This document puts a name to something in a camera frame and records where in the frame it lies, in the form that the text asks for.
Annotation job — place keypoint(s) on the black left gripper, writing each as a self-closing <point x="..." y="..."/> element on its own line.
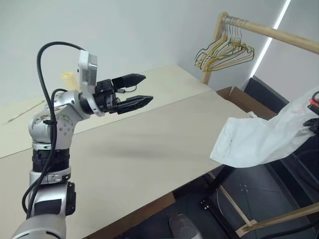
<point x="106" y="97"/>

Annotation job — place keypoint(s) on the white shorts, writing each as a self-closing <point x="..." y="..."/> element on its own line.
<point x="261" y="139"/>

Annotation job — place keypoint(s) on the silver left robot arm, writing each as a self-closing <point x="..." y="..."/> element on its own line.
<point x="47" y="134"/>

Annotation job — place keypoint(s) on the yellow plastic cup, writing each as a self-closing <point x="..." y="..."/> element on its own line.
<point x="68" y="77"/>

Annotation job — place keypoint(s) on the brown cardboard box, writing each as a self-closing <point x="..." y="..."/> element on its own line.
<point x="239" y="99"/>

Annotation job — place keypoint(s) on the wooden clothes rack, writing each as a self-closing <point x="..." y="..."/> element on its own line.
<point x="274" y="32"/>

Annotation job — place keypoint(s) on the black table leg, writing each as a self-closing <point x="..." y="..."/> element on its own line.
<point x="221" y="179"/>

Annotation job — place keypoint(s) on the grey rounded shape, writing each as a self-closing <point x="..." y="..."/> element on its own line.
<point x="183" y="224"/>

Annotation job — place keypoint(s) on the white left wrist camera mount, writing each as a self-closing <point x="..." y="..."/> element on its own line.
<point x="86" y="69"/>

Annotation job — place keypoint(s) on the white wall light strip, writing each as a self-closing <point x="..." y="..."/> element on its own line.
<point x="269" y="42"/>

